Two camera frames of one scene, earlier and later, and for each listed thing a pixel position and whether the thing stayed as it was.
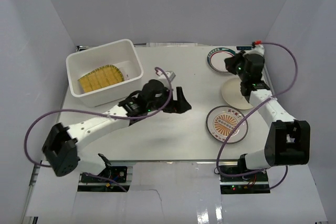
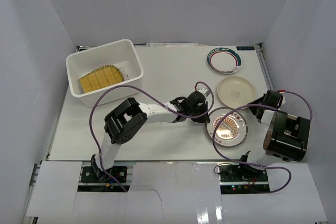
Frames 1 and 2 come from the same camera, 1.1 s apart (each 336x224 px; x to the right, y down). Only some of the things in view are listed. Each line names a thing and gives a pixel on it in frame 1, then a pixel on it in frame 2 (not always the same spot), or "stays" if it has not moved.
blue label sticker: (243, 48) stays
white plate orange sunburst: (222, 120) stays
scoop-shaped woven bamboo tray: (101, 77) stays
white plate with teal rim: (216, 57) stays
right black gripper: (230, 62) to (258, 100)
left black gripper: (174, 102) to (202, 114)
